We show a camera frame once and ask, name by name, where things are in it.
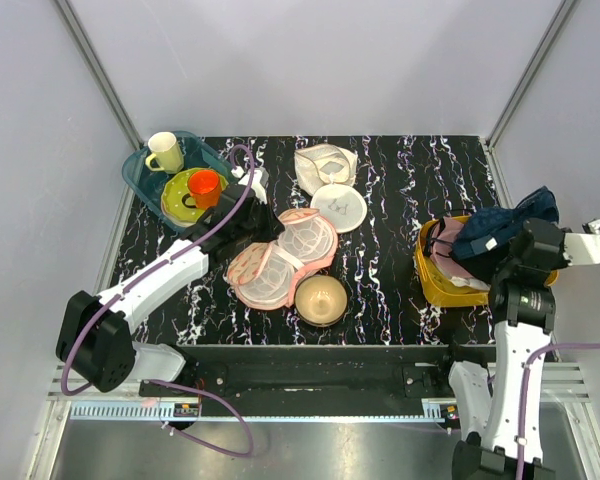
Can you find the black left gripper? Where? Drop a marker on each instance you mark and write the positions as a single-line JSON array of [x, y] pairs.
[[273, 226]]

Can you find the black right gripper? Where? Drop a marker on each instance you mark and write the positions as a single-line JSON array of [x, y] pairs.
[[559, 261]]

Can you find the pink floral mesh laundry bag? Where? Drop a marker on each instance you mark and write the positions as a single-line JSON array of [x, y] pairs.
[[265, 276]]

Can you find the navy blue lace bra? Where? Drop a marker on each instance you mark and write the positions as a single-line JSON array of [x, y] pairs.
[[491, 228]]

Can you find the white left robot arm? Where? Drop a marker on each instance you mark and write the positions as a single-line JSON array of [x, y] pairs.
[[95, 339]]

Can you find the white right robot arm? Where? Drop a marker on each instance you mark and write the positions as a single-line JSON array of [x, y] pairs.
[[499, 414]]

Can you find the cream mesh laundry bag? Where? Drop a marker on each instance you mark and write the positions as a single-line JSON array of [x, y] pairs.
[[324, 164]]

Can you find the round white mesh laundry bag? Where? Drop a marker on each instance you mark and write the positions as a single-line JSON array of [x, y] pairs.
[[341, 205]]

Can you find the orange mug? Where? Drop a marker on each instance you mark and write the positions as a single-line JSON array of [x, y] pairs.
[[204, 189]]

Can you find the green dotted plate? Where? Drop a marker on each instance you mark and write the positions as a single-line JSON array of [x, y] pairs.
[[177, 203]]

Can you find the pink garment in basket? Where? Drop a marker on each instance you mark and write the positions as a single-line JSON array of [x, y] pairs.
[[438, 248]]

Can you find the beige bowl with brown rim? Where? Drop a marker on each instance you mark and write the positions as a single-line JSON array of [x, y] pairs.
[[321, 301]]

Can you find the yellow plastic basket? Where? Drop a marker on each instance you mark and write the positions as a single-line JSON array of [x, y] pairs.
[[440, 292]]

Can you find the teal plastic tub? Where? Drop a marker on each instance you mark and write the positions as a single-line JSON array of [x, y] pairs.
[[148, 186]]

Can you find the pale yellow mug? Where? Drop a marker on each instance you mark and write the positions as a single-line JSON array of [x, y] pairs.
[[165, 154]]

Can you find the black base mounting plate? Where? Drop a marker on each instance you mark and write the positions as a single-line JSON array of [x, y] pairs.
[[261, 380]]

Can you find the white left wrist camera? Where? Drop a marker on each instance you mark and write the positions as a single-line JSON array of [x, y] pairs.
[[257, 181]]

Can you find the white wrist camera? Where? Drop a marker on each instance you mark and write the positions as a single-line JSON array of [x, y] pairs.
[[583, 249], [257, 181]]

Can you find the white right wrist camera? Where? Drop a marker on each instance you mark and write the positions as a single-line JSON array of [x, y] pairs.
[[583, 249]]

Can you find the aluminium frame rail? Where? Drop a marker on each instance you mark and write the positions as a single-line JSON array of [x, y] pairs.
[[88, 53]]

